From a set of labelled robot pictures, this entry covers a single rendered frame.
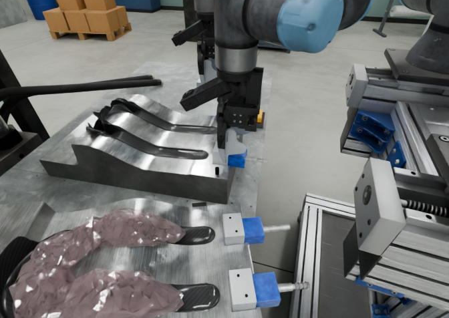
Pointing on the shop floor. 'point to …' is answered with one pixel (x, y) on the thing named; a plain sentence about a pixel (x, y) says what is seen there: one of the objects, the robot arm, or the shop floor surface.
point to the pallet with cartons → (87, 14)
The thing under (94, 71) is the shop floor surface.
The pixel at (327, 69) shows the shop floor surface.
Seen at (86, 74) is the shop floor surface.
